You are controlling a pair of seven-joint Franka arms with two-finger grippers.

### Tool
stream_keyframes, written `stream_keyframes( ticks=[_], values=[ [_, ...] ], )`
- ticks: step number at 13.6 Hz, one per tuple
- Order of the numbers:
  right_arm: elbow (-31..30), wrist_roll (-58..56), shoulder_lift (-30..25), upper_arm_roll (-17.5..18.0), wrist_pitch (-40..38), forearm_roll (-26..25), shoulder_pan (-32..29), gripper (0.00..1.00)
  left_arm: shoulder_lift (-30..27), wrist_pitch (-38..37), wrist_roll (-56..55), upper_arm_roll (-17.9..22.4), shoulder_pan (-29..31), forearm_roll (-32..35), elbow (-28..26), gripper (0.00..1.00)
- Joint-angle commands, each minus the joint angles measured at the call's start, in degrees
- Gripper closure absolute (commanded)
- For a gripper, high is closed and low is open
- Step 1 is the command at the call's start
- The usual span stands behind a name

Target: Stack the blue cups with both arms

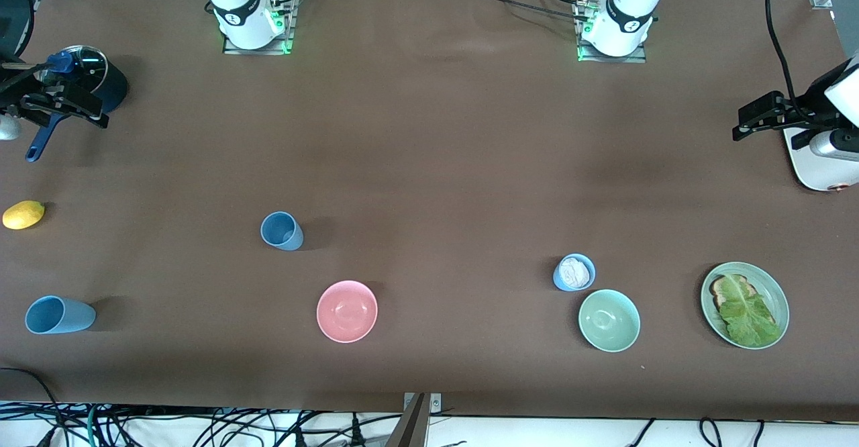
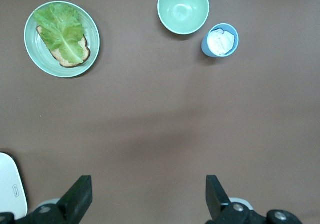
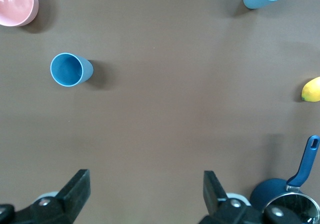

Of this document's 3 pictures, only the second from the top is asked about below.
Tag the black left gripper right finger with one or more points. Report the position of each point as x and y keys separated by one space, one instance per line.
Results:
x=217 y=204

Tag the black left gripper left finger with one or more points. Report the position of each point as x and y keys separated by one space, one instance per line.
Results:
x=75 y=201

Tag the blue cup holding paper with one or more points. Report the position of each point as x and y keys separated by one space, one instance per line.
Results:
x=205 y=46

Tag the white toaster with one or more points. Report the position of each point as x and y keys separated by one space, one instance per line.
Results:
x=10 y=179

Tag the toasted bread slice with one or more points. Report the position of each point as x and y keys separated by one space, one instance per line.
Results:
x=65 y=60

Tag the pale green plate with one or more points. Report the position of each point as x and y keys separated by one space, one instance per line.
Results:
x=90 y=41

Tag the crumpled white paper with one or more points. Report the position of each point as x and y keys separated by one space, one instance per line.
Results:
x=221 y=42

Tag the green lettuce leaf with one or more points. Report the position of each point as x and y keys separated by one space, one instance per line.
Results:
x=60 y=31

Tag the pale green bowl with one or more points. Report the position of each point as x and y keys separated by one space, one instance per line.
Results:
x=183 y=9

